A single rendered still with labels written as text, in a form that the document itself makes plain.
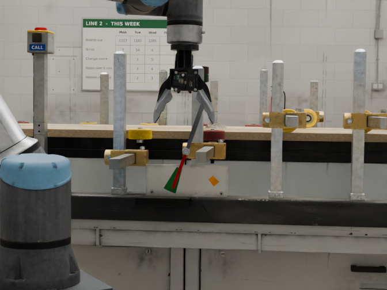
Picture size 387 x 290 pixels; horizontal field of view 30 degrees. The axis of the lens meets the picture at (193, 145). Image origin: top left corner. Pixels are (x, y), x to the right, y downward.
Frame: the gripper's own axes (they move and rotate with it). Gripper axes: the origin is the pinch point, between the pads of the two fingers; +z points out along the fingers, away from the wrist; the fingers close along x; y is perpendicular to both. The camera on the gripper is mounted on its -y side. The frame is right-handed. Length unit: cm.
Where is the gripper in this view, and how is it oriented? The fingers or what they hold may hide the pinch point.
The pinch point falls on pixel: (183, 124)
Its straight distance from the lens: 184.6
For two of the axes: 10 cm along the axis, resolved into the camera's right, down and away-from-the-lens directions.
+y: -0.1, 0.5, -10.0
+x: 10.0, 0.1, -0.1
